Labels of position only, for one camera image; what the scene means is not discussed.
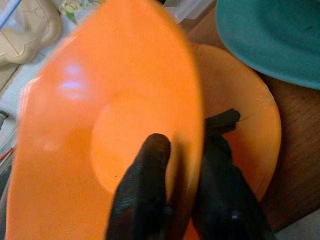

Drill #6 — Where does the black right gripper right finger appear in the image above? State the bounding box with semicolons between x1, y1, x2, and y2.
193;134;276;240

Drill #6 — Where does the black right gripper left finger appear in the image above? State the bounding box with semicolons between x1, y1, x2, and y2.
106;133;175;240

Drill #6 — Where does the orange bowl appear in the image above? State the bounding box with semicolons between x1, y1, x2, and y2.
4;0;205;240

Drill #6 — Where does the orange plate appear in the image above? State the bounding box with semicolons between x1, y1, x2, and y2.
184;42;283;240

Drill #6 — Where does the teal plate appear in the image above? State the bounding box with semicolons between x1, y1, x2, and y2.
215;0;320;91

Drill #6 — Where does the grey drain tray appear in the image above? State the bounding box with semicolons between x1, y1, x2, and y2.
172;0;217;25

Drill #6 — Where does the beige cloth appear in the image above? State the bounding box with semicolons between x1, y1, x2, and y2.
0;0;63;66

